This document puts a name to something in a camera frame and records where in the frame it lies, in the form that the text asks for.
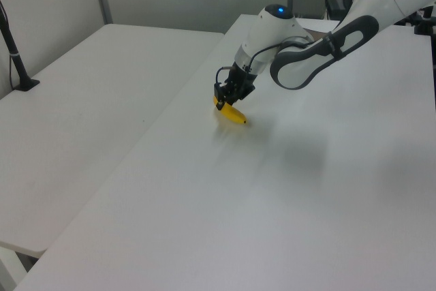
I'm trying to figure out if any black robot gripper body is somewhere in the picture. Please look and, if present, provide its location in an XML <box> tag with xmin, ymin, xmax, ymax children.
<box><xmin>213</xmin><ymin>61</ymin><xmax>256</xmax><ymax>105</ymax></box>

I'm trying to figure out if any yellow banana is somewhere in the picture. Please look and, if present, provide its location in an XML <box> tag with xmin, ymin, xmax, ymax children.
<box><xmin>213</xmin><ymin>95</ymin><xmax>249</xmax><ymax>126</ymax></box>

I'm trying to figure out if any black stand with thick clamp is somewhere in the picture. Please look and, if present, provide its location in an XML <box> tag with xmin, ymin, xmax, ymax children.
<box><xmin>414</xmin><ymin>6</ymin><xmax>436</xmax><ymax>37</ymax></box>

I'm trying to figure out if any white table leg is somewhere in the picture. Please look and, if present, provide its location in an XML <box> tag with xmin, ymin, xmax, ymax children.
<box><xmin>0</xmin><ymin>246</ymin><xmax>29</xmax><ymax>291</ymax></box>

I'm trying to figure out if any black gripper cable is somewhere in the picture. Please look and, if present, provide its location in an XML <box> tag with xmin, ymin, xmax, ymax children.
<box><xmin>215</xmin><ymin>42</ymin><xmax>287</xmax><ymax>85</ymax></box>

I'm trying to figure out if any black camera stand with clamp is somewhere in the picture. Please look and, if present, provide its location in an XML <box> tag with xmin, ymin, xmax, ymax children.
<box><xmin>0</xmin><ymin>0</ymin><xmax>41</xmax><ymax>92</ymax></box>

